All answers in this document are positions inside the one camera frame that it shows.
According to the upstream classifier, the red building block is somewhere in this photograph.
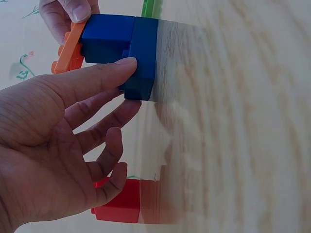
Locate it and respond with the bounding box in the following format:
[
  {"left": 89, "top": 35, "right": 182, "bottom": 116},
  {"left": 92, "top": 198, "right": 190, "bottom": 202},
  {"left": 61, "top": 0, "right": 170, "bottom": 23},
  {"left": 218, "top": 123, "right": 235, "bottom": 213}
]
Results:
[{"left": 90, "top": 176, "right": 142, "bottom": 223}]

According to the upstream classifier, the bright blue building block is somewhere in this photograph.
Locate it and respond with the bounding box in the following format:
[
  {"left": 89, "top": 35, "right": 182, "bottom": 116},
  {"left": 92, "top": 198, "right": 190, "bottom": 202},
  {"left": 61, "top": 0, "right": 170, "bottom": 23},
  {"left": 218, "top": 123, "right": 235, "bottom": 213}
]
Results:
[{"left": 81, "top": 13, "right": 136, "bottom": 65}]

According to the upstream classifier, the person's right hand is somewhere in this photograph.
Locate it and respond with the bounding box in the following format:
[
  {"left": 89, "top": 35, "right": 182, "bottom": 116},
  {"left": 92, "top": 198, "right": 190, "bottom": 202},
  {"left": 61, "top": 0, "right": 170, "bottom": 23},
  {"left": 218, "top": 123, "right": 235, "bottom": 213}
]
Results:
[{"left": 38, "top": 0, "right": 101, "bottom": 47}]

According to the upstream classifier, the dark blue building block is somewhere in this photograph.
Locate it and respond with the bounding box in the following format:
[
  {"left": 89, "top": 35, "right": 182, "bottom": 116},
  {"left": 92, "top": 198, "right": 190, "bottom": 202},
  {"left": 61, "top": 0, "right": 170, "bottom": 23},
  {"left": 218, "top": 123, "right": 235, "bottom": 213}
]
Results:
[{"left": 118, "top": 16, "right": 159, "bottom": 101}]

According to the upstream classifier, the green plastic piece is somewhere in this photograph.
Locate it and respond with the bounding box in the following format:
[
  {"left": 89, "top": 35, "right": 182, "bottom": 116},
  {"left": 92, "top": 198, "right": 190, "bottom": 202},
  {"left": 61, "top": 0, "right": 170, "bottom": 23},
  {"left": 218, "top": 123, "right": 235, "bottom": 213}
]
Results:
[{"left": 141, "top": 0, "right": 153, "bottom": 19}]

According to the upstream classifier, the person's left hand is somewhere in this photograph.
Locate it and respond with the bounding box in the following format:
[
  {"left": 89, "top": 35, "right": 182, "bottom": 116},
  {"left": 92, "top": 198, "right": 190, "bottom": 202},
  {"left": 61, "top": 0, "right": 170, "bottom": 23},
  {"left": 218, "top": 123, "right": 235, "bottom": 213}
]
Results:
[{"left": 0, "top": 57, "right": 142, "bottom": 233}]

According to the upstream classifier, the orange toothed plastic piece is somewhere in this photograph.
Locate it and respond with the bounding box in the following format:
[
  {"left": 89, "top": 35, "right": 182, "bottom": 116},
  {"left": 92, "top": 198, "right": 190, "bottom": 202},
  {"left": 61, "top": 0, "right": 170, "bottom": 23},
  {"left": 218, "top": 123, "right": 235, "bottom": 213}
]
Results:
[{"left": 51, "top": 20, "right": 87, "bottom": 75}]

